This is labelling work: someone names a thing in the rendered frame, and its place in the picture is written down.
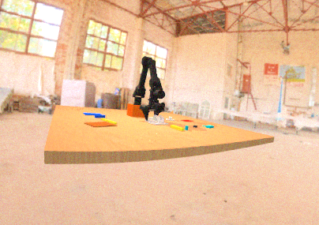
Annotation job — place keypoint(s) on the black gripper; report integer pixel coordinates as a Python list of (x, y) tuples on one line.
[(146, 110)]

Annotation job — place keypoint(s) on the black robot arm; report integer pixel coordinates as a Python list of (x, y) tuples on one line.
[(156, 89)]

